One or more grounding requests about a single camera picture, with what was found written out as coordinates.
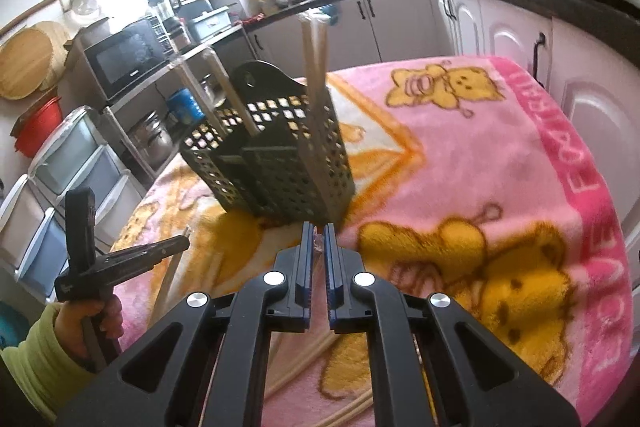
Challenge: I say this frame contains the group of chopsticks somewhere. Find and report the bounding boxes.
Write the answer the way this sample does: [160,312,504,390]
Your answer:
[152,227,373,427]

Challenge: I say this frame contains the person's left hand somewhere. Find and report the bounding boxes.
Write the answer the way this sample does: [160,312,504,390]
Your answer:
[54,294,125,361]

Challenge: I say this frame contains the chopstick pair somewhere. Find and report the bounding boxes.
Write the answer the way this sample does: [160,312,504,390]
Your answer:
[202,47,262,138]
[175,64,230,136]
[298,9,333,240]

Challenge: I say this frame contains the blue canister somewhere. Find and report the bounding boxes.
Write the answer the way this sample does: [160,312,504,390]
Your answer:
[166,88,207,124]

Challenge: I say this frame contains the stack of steel pots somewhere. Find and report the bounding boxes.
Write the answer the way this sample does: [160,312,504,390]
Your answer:
[128,109,176,163]

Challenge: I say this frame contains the grey-blue plastic container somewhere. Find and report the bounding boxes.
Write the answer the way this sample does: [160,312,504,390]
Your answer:
[190,6,234,43]

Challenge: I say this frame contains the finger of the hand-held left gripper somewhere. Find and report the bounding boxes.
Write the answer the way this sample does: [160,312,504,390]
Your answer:
[65,188,97,280]
[100,234,192,273]

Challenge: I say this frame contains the black blender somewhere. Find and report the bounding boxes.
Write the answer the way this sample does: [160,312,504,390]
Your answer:
[146,0,194,53]

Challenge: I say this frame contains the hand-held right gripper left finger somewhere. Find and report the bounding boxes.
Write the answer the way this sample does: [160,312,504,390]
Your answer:
[52,222,317,427]

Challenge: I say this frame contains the pink printed blanket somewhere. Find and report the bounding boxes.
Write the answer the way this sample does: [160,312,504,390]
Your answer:
[107,56,635,427]

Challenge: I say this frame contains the teal plastic tub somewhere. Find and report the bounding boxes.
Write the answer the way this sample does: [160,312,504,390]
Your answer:
[0,299,32,351]

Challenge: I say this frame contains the round bamboo tray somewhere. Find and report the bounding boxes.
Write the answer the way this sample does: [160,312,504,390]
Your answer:
[0,21,69,101]

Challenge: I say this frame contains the black microwave oven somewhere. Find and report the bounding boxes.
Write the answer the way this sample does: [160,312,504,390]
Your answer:
[82,17,174,101]

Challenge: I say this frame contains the red plastic bucket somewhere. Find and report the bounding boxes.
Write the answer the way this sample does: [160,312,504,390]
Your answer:
[11,94,66,158]

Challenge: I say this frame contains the metal shelf rack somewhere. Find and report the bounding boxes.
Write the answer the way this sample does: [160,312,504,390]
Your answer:
[100,24,252,188]

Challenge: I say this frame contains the pastel plastic drawer tower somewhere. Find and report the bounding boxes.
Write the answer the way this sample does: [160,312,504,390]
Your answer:
[0,106,147,304]

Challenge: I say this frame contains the dark perforated utensil basket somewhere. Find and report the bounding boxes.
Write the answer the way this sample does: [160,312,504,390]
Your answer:
[178,60,357,229]

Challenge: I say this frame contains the white kitchen base cabinets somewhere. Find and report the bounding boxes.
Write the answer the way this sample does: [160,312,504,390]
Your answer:
[245,0,640,258]

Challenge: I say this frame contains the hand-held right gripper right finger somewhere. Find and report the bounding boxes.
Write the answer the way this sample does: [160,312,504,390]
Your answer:
[324,223,583,427]

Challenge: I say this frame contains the person's left forearm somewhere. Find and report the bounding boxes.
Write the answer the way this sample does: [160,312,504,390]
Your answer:
[0,302,97,424]

